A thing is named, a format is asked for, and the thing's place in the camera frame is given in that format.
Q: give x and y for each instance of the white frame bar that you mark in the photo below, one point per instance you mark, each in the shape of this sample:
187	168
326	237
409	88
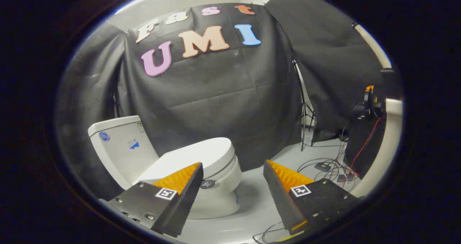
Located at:
390	143
374	45

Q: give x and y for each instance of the black backdrop cloth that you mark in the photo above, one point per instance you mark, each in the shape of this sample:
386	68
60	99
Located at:
223	100

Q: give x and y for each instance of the dark draped stand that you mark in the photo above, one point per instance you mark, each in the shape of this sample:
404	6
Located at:
363	146

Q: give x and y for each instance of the white ceramic toilet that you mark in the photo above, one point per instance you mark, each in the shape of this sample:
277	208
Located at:
119	150

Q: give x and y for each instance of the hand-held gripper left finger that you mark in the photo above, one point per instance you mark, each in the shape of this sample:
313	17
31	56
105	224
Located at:
187	197

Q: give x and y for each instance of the black device with orange part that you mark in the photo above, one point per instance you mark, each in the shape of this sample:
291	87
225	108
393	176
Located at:
367	105

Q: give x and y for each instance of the yellow floor tape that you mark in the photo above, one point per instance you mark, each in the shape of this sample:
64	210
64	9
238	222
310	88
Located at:
288	237

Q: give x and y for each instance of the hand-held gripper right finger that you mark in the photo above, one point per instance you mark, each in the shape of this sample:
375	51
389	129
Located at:
279	197

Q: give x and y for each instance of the white toilet lid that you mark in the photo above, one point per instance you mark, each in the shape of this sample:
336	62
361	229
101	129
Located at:
201	154

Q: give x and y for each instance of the small black adapter box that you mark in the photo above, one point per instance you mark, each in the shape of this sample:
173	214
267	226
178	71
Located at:
323	166
345	177

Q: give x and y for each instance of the black tripod stand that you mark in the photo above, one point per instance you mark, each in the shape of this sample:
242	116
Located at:
304	110

